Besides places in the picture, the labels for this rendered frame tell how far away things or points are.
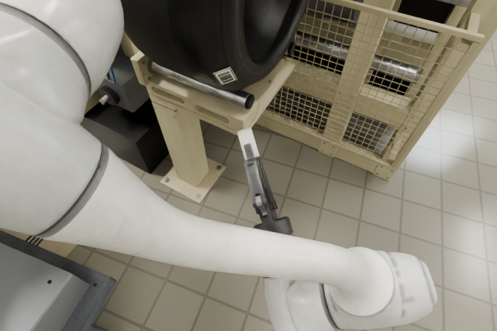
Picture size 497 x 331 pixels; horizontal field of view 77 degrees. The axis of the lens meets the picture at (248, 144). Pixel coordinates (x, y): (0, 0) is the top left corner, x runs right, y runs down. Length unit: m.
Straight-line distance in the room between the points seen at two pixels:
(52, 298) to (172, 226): 0.56
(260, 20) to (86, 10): 0.79
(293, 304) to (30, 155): 0.47
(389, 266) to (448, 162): 1.66
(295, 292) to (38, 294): 0.58
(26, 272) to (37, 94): 0.69
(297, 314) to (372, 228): 1.19
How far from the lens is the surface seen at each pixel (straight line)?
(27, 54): 0.30
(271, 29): 1.07
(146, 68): 1.02
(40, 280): 0.92
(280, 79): 1.10
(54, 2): 0.35
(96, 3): 0.39
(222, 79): 0.71
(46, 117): 0.29
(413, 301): 0.56
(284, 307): 0.62
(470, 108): 2.58
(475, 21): 1.25
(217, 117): 0.95
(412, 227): 1.84
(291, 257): 0.42
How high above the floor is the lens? 1.52
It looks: 53 degrees down
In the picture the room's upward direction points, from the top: straight up
